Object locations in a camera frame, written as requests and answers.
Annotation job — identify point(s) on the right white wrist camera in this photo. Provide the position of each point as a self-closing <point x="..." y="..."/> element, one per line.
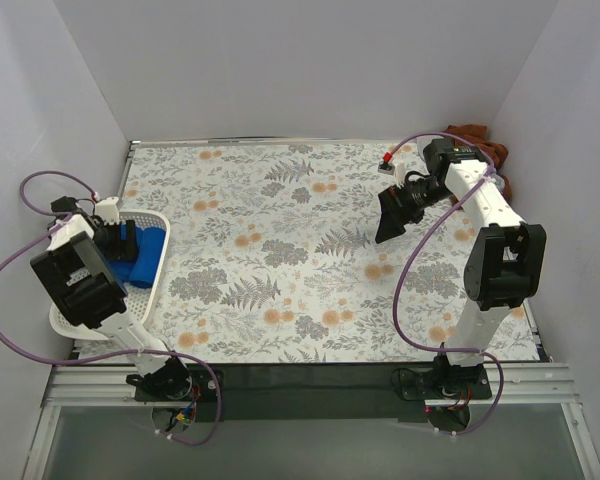
<point x="397" y="168"/>

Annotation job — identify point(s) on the white perforated plastic basket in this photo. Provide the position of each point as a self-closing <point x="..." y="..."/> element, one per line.
<point x="141" y="302"/>

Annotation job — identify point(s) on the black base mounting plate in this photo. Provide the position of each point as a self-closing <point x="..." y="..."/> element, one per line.
<point x="312" y="391"/>

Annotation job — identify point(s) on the brown towel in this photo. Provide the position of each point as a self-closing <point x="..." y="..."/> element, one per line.
<point x="478" y="135"/>

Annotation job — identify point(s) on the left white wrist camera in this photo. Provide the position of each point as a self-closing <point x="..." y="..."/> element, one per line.
<point x="107" y="210"/>

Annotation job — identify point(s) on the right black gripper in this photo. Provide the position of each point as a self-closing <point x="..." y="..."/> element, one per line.
<point x="397" y="208"/>

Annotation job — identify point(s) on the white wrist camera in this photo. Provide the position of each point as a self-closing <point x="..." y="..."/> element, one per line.
<point x="397" y="168"/>
<point x="107" y="210"/>

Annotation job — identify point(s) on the grey cloth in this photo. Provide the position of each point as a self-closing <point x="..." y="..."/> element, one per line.
<point x="422" y="142"/>

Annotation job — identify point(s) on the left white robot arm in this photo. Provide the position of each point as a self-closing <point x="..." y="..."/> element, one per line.
<point x="91" y="262"/>

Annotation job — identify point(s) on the blue towel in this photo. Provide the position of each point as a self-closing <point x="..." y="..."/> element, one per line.
<point x="121" y="269"/>
<point x="144" y="271"/>

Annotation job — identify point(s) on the floral table mat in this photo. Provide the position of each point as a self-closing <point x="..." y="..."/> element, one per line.
<point x="272" y="256"/>

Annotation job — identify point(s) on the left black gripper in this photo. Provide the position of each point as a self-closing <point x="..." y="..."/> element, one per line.
<point x="128" y="240"/>

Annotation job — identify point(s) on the aluminium frame rail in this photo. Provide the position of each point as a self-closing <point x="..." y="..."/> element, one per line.
<point x="104" y="385"/>

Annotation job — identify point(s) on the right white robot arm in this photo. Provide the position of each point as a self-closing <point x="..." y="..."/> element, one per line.
<point x="503" y="268"/>

